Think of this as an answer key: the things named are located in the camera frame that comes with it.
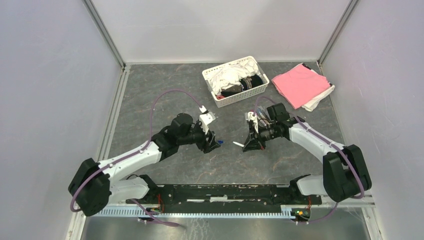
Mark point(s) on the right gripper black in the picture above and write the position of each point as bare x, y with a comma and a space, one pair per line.
256, 142

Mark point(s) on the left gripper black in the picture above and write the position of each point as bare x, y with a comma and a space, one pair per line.
207, 146

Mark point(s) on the white marker pen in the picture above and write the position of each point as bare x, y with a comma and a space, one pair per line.
238, 144

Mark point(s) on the white plastic basket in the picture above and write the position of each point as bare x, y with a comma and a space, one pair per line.
221, 101

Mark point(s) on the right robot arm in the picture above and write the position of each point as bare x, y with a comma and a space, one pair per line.
344, 171

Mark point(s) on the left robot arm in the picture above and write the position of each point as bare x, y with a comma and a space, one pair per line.
98, 184

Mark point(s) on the black cloth in basket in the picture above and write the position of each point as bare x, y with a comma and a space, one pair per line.
247, 83

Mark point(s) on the white folded cloth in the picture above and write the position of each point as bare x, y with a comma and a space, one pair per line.
311, 87

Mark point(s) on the white cloth in basket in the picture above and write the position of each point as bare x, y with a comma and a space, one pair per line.
230, 75

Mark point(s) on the pink folded cloth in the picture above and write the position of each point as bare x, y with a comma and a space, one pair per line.
285, 85

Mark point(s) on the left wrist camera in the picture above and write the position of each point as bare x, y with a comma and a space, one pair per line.
206, 118

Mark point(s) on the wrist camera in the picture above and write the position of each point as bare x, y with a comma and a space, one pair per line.
252, 119
206, 118

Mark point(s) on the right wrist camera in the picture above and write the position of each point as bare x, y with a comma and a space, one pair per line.
252, 119

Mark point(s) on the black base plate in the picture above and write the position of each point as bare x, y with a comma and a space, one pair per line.
226, 198

